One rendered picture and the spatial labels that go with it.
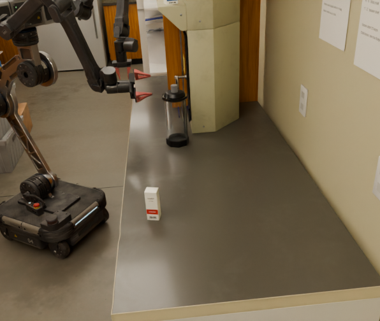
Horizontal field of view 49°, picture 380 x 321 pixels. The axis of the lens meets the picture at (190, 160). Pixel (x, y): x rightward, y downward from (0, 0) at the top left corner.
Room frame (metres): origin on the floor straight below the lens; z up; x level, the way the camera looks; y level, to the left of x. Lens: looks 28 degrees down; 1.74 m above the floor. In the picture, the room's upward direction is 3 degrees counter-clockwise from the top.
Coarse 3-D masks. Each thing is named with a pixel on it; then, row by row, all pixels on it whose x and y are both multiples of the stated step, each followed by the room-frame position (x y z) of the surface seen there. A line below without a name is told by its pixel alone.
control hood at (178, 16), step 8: (160, 0) 2.00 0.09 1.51; (160, 8) 1.78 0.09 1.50; (168, 8) 1.78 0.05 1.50; (176, 8) 1.78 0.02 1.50; (184, 8) 1.78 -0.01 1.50; (168, 16) 1.78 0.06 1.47; (176, 16) 1.78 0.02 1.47; (184, 16) 1.78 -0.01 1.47; (176, 24) 1.78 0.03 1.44; (184, 24) 1.78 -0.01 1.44
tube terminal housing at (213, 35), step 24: (192, 0) 1.78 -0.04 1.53; (216, 0) 1.81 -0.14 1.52; (192, 24) 1.78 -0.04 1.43; (216, 24) 1.81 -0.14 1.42; (192, 48) 1.78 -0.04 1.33; (216, 48) 1.80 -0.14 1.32; (192, 72) 1.78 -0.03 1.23; (216, 72) 1.80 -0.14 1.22; (192, 96) 1.78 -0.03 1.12; (216, 96) 1.80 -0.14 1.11; (192, 120) 1.78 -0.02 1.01; (216, 120) 1.80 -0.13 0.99
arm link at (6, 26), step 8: (32, 0) 1.81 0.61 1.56; (40, 0) 1.78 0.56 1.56; (48, 0) 1.75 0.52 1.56; (56, 0) 1.76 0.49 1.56; (64, 0) 1.78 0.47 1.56; (24, 8) 1.85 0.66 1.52; (32, 8) 1.83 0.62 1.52; (64, 8) 1.77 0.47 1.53; (16, 16) 1.90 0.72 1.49; (24, 16) 1.88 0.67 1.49; (32, 16) 1.90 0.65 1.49; (0, 24) 1.95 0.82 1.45; (8, 24) 1.93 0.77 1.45; (16, 24) 1.92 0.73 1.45; (24, 24) 2.02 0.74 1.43; (0, 32) 1.96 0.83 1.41; (8, 32) 1.94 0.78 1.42
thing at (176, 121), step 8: (184, 96) 1.66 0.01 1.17; (168, 104) 1.65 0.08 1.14; (176, 104) 1.64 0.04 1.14; (184, 104) 1.67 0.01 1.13; (168, 112) 1.65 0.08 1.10; (176, 112) 1.64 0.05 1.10; (184, 112) 1.66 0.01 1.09; (168, 120) 1.66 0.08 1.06; (176, 120) 1.64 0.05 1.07; (184, 120) 1.66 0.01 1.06; (168, 128) 1.66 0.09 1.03; (176, 128) 1.64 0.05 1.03; (184, 128) 1.66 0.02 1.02; (168, 136) 1.66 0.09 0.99; (176, 136) 1.64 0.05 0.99; (184, 136) 1.66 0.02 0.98
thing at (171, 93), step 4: (172, 84) 1.70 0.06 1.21; (176, 84) 1.69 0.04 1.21; (172, 88) 1.68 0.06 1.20; (176, 88) 1.68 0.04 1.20; (168, 92) 1.68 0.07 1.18; (172, 92) 1.68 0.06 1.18; (176, 92) 1.68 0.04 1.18; (180, 92) 1.67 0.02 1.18; (164, 96) 1.67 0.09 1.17; (168, 96) 1.65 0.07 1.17; (172, 96) 1.65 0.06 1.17; (176, 96) 1.65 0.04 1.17; (180, 96) 1.65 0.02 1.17
